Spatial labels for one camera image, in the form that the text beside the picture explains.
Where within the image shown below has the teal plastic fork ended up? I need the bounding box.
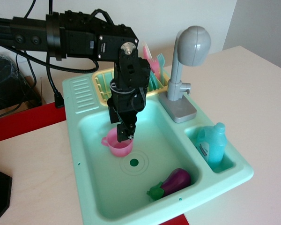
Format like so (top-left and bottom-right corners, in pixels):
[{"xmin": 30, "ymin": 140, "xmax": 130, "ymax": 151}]
[{"xmin": 157, "ymin": 53, "xmax": 165, "ymax": 86}]

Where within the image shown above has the purple toy eggplant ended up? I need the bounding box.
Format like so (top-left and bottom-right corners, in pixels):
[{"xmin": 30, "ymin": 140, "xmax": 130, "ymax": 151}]
[{"xmin": 147, "ymin": 168, "xmax": 192, "ymax": 201}]

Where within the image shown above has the black cable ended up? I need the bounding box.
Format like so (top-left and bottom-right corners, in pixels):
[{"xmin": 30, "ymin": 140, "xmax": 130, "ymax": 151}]
[{"xmin": 13, "ymin": 0, "xmax": 101, "ymax": 109}]

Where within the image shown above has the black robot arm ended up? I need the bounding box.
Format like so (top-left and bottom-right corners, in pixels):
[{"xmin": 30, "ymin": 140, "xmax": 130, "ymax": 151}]
[{"xmin": 0, "ymin": 9, "xmax": 151, "ymax": 142}]

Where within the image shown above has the grey toy faucet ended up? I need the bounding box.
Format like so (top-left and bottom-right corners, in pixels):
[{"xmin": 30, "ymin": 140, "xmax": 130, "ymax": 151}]
[{"xmin": 159, "ymin": 25, "xmax": 212, "ymax": 123}]

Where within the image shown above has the blue detergent bottle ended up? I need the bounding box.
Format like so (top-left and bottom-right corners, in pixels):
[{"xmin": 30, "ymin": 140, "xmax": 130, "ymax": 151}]
[{"xmin": 195, "ymin": 122, "xmax": 228, "ymax": 169}]

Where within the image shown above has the black mesh object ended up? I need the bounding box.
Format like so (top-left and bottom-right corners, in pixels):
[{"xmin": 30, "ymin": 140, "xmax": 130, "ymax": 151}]
[{"xmin": 0, "ymin": 55, "xmax": 42, "ymax": 118}]

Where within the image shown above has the pink plastic cup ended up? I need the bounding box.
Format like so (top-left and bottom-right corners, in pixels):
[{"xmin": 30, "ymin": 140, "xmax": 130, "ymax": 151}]
[{"xmin": 101, "ymin": 127, "xmax": 133, "ymax": 157}]

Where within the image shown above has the yellow drying rack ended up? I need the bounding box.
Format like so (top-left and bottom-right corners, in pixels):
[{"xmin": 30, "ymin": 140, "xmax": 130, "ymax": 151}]
[{"xmin": 91, "ymin": 68, "xmax": 170, "ymax": 106}]

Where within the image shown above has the teal plastic plate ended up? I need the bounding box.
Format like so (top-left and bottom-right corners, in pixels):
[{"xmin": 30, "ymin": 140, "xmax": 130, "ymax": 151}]
[{"xmin": 149, "ymin": 71, "xmax": 158, "ymax": 91}]

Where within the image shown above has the pink plastic plate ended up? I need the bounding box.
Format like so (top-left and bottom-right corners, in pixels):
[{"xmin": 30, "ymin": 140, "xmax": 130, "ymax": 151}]
[{"xmin": 142, "ymin": 41, "xmax": 153, "ymax": 60}]

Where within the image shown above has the mint green toy sink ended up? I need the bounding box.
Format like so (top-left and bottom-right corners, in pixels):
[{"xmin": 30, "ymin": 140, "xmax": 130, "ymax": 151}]
[{"xmin": 62, "ymin": 74, "xmax": 253, "ymax": 225}]

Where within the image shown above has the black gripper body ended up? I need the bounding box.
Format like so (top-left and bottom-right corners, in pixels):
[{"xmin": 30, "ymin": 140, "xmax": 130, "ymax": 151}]
[{"xmin": 107, "ymin": 79, "xmax": 147, "ymax": 128}]

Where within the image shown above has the pink plastic fork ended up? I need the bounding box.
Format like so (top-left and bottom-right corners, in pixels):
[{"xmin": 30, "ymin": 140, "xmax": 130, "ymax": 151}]
[{"xmin": 147, "ymin": 58, "xmax": 161, "ymax": 81}]

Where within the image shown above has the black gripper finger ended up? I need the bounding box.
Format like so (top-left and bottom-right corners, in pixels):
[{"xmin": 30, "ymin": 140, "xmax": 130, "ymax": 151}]
[{"xmin": 117, "ymin": 124, "xmax": 135, "ymax": 142}]

